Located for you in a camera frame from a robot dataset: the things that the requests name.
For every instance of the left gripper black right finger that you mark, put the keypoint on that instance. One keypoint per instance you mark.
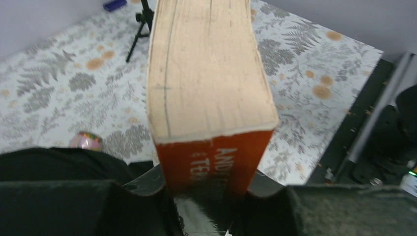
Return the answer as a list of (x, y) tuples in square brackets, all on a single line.
[(338, 210)]

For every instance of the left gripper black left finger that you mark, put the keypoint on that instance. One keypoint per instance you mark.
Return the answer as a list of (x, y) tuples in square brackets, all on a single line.
[(84, 208)]

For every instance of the orange thick paperback book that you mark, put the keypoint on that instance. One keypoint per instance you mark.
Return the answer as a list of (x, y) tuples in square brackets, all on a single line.
[(209, 104)]

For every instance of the pink tube container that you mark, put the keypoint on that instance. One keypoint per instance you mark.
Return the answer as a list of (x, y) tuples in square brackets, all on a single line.
[(87, 140)]

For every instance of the floral table mat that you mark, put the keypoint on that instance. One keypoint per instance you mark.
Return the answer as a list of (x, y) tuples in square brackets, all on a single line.
[(79, 80)]

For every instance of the black tripod microphone stand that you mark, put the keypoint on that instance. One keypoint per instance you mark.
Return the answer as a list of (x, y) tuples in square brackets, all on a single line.
[(144, 18)]

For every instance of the small blue block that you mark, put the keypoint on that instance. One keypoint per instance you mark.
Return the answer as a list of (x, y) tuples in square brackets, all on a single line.
[(113, 5)]

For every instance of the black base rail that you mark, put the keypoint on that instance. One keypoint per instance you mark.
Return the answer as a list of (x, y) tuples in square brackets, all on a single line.
[(376, 143)]

